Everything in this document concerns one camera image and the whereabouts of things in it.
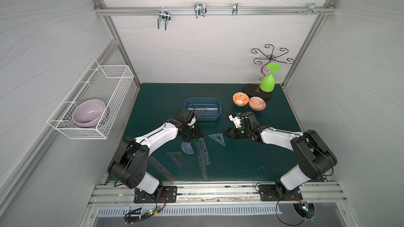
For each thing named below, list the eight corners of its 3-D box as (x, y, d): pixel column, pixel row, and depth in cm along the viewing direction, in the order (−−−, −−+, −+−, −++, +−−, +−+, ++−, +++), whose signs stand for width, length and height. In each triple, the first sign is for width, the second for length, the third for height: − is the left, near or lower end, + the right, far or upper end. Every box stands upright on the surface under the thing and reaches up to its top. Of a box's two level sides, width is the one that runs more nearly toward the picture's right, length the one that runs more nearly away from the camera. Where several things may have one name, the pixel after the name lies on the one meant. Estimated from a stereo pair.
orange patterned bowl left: (233, 106, 108) (234, 103, 105) (232, 95, 115) (232, 92, 112) (249, 106, 108) (250, 103, 105) (246, 95, 115) (247, 92, 112)
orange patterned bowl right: (250, 111, 106) (251, 108, 103) (248, 99, 112) (248, 96, 110) (265, 111, 106) (267, 108, 103) (262, 99, 113) (263, 96, 110)
